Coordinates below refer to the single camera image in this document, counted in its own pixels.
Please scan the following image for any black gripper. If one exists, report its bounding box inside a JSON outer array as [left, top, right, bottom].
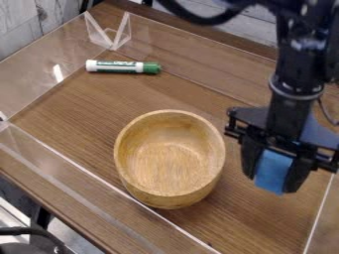
[[224, 107, 339, 193]]

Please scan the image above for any blue rectangular block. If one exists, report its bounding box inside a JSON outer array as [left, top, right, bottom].
[[254, 150, 292, 195]]

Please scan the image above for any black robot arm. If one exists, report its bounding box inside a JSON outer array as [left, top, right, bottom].
[[158, 0, 339, 194]]

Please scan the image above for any brown wooden bowl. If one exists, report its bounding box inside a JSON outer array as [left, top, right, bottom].
[[114, 109, 227, 209]]

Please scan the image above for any green and white marker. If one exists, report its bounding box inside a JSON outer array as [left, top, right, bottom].
[[84, 60, 162, 74]]

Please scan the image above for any black metal stand base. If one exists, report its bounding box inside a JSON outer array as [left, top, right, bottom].
[[29, 231, 70, 254]]

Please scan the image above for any clear acrylic corner bracket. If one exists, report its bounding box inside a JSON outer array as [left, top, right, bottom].
[[84, 12, 131, 51]]

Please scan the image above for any black cable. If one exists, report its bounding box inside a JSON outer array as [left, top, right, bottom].
[[0, 226, 68, 254]]

